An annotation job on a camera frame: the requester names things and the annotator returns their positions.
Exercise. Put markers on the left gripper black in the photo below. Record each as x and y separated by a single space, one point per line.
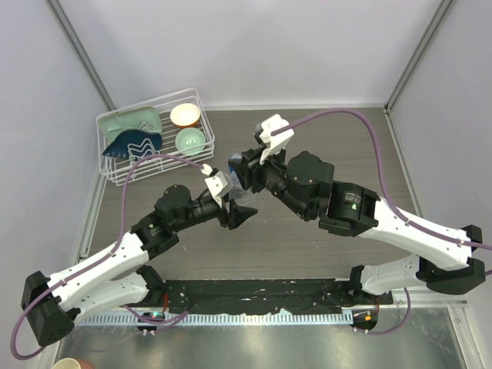
235 214

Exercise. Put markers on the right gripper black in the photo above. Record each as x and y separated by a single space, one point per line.
249 170

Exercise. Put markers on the clear unlabelled plastic bottle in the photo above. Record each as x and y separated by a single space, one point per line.
242 197

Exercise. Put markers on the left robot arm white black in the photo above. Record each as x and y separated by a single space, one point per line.
119 275

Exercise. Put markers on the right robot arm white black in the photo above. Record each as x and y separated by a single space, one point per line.
442 261

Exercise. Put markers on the blue labelled plastic bottle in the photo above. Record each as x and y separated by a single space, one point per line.
235 164

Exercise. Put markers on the mint green bowl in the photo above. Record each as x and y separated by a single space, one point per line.
190 141

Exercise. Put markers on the orange white bowl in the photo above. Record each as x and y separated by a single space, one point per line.
185 115

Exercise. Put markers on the mint green plate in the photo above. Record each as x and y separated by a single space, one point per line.
144 119

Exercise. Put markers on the dark blue plate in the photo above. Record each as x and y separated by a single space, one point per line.
133 143

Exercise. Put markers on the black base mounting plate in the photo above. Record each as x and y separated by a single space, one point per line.
260 297

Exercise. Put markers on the pink cup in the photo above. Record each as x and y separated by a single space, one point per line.
84 364

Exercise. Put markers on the cream cup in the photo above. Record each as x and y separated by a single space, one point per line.
67 363

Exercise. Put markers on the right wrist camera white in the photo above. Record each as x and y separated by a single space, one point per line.
272 134

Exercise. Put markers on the white wire dish rack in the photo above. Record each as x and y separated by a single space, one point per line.
116 169

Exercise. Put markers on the slotted cable duct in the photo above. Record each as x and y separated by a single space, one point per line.
120 318

